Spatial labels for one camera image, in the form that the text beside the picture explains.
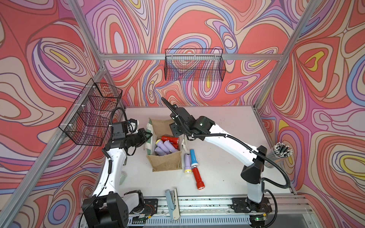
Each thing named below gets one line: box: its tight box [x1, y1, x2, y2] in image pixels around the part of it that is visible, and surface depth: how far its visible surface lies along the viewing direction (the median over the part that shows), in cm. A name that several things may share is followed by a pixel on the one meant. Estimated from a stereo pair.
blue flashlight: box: [190, 148, 199, 168], surface depth 90 cm
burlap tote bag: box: [145, 117, 184, 172], surface depth 84 cm
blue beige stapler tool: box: [164, 187, 181, 221], surface depth 73 cm
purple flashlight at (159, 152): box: [154, 146, 168, 157], surface depth 90 cm
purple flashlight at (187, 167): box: [183, 152, 193, 174], surface depth 88 cm
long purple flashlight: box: [155, 139, 173, 155], surface depth 90 cm
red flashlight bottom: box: [192, 167, 205, 190], surface depth 82 cm
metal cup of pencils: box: [264, 142, 293, 171], surface depth 78 cm
